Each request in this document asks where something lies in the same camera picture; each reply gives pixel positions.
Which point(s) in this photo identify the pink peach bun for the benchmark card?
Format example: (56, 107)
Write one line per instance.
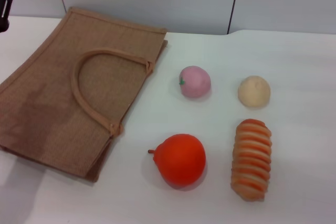
(195, 81)

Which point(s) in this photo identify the orange red pear toy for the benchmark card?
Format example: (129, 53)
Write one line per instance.
(181, 161)

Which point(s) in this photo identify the brown jute handbag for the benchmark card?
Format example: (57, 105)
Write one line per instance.
(52, 82)

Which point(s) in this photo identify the beige round egg yolk pastry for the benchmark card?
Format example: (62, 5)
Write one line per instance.
(254, 91)

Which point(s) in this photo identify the striped long bread loaf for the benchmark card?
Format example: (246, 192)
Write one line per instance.
(251, 159)

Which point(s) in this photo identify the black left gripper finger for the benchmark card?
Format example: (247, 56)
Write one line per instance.
(4, 11)

